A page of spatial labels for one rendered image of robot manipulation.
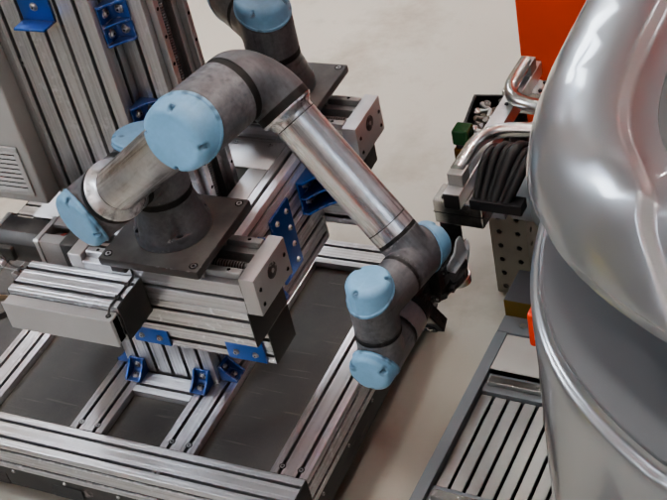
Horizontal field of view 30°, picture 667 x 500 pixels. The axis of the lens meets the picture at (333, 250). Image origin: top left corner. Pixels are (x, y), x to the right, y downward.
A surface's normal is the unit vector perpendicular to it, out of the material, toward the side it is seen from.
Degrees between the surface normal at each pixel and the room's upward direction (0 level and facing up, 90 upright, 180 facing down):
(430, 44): 0
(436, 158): 0
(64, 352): 0
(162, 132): 85
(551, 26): 90
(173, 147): 85
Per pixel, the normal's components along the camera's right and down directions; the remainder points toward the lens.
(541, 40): -0.43, 0.63
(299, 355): -0.18, -0.77
